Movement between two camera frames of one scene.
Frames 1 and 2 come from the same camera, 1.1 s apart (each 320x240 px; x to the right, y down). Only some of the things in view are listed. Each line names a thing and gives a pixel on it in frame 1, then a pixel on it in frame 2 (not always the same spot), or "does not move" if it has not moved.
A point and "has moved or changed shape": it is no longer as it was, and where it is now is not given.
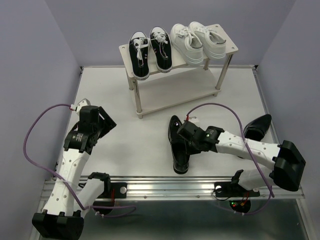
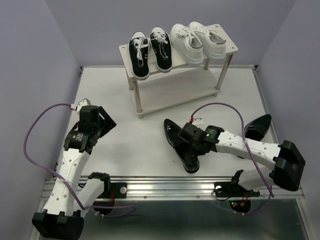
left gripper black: x=108 y=123 does not move
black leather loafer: x=181 y=159 has moved or changed shape
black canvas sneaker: x=139 y=55 does not move
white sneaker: x=190 y=50 does not move
